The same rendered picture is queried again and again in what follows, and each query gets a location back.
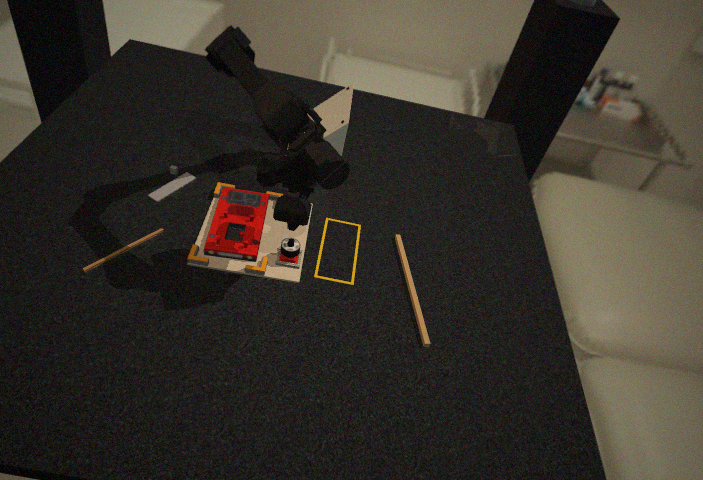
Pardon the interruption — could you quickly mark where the brown thin rod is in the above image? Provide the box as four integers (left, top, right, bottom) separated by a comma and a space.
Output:
82, 228, 163, 273

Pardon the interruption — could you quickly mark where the tan wooden stick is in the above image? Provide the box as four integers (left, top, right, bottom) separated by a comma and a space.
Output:
395, 234, 430, 347

